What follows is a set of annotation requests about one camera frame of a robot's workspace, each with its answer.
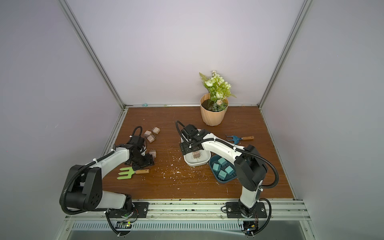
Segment white plastic storage box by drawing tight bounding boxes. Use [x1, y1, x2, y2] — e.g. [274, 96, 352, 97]
[180, 126, 211, 167]

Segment teal plastic storage box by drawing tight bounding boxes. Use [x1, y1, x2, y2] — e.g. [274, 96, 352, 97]
[209, 155, 238, 184]

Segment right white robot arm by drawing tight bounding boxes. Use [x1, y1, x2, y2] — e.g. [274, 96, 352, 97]
[175, 121, 280, 218]

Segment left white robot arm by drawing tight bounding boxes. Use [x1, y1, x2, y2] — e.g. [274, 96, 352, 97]
[59, 136, 154, 218]

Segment green garden fork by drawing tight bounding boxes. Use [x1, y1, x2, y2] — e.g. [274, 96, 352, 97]
[117, 167, 150, 180]

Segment beige flower pot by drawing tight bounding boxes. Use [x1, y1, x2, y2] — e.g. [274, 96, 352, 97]
[200, 93, 228, 127]

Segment blue garden rake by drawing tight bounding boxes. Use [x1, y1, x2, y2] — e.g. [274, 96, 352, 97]
[226, 136, 254, 145]

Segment artificial green white flowers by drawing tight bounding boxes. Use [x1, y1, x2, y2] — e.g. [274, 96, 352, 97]
[199, 70, 236, 112]

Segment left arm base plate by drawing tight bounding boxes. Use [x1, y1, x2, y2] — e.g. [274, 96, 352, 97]
[108, 202, 149, 219]

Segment aluminium front rail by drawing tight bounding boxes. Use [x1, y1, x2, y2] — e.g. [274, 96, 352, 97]
[64, 198, 311, 222]

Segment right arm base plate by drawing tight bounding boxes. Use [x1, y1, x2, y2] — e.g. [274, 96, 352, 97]
[224, 202, 268, 219]

